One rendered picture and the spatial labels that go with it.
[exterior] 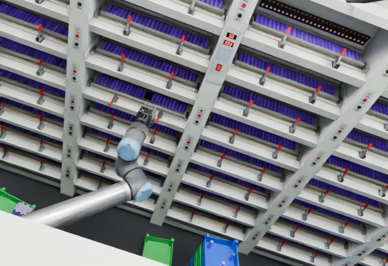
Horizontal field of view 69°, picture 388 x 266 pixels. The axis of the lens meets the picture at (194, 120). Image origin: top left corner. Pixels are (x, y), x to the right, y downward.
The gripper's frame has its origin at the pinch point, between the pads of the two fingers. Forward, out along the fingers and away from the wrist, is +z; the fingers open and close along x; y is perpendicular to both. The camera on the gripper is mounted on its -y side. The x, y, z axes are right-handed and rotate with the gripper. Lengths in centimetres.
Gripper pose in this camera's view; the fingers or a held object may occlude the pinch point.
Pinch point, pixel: (149, 109)
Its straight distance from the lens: 150.0
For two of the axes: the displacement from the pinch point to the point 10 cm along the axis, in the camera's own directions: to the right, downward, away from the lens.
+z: 1.5, -5.6, 8.2
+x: -9.4, -3.3, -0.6
